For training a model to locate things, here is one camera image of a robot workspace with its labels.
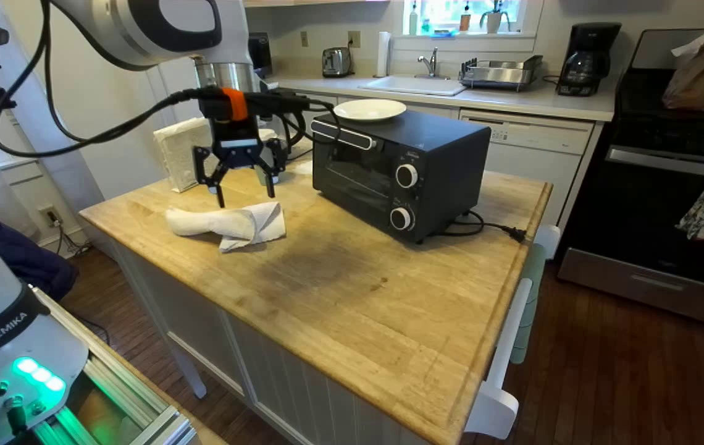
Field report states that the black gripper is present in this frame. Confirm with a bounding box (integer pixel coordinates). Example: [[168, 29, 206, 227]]
[[194, 86, 283, 207]]

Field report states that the white cloth towel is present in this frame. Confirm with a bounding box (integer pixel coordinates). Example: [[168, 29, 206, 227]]
[[167, 201, 287, 253]]

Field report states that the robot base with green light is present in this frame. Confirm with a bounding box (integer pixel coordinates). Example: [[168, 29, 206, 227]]
[[0, 261, 198, 445]]

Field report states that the white round plate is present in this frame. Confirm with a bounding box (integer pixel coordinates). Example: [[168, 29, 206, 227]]
[[335, 100, 409, 121]]

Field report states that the black toaster oven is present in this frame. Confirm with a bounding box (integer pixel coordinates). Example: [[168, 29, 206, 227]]
[[311, 112, 493, 242]]

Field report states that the paper towel roll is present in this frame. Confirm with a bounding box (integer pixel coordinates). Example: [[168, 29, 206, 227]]
[[373, 33, 390, 80]]

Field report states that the white towel bar on island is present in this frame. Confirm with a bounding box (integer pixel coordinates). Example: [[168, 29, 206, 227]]
[[466, 225, 562, 441]]

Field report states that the white napkin holder with napkins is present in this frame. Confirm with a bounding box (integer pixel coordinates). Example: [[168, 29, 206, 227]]
[[153, 118, 210, 193]]

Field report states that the black microwave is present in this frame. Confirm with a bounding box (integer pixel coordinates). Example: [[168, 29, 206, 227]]
[[251, 33, 273, 78]]

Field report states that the silver toaster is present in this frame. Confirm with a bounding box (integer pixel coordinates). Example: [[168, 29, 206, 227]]
[[322, 47, 354, 80]]

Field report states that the white kitchen sink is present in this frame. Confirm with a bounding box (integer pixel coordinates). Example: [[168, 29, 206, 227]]
[[364, 78, 466, 97]]

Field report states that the chrome faucet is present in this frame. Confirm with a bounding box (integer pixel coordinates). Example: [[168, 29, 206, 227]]
[[419, 49, 441, 80]]

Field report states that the green soap bottle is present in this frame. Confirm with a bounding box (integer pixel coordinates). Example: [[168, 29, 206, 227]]
[[409, 4, 421, 36]]

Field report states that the orange soap bottle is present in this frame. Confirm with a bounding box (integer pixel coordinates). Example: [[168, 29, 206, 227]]
[[461, 4, 472, 33]]

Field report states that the black coffee maker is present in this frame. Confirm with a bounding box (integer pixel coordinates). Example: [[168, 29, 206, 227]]
[[557, 22, 620, 97]]

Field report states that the black kitchen stove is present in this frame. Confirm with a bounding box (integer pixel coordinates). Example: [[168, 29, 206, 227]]
[[558, 29, 704, 322]]

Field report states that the brown paper bag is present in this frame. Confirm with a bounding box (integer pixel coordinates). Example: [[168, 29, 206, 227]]
[[662, 36, 704, 112]]

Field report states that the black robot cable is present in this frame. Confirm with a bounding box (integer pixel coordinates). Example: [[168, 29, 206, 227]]
[[0, 0, 346, 162]]

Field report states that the black oven power cord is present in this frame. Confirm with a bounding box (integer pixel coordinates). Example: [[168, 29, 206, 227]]
[[438, 207, 530, 245]]

